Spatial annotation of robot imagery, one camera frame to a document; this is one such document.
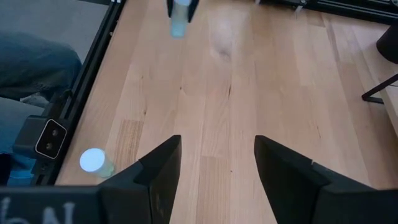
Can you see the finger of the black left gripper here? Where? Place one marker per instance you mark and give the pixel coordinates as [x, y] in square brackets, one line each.
[170, 7]
[192, 7]

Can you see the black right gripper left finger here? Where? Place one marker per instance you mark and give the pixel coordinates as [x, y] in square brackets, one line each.
[130, 199]

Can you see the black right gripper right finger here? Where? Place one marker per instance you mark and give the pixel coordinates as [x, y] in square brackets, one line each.
[304, 199]

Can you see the green medicine bottle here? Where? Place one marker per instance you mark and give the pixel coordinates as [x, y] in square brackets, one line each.
[93, 160]
[179, 21]

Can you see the person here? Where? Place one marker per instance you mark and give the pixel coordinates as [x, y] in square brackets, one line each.
[31, 62]

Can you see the black table-level camera box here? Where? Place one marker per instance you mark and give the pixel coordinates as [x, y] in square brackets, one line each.
[49, 138]

